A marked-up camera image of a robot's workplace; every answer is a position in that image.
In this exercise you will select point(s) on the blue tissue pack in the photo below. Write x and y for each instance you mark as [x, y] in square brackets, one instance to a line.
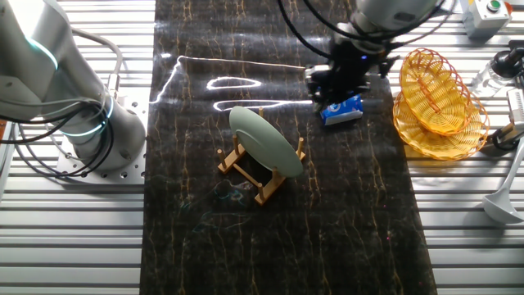
[344, 112]

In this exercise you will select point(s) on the black marble pattern mat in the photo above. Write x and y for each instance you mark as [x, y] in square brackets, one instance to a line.
[327, 229]

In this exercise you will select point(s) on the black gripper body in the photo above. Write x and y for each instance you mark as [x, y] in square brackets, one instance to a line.
[348, 61]

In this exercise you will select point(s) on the yellow wicker basket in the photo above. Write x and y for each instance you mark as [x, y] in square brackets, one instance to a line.
[450, 145]
[434, 90]

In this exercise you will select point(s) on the pale green plate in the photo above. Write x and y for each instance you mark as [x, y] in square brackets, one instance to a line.
[262, 141]

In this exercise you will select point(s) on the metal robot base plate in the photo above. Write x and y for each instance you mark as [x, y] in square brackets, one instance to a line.
[131, 172]

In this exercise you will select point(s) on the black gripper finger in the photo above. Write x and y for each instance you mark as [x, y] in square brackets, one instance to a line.
[319, 75]
[321, 96]

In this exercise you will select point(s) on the grey green button box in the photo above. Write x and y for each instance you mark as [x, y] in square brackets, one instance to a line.
[483, 22]

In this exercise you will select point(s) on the wooden dish rack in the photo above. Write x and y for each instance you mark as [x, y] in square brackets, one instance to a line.
[268, 190]

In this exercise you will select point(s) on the white plastic ladle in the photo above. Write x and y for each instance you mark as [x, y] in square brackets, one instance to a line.
[501, 207]

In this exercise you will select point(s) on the clear black head spray bottle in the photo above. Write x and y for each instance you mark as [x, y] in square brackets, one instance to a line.
[487, 78]

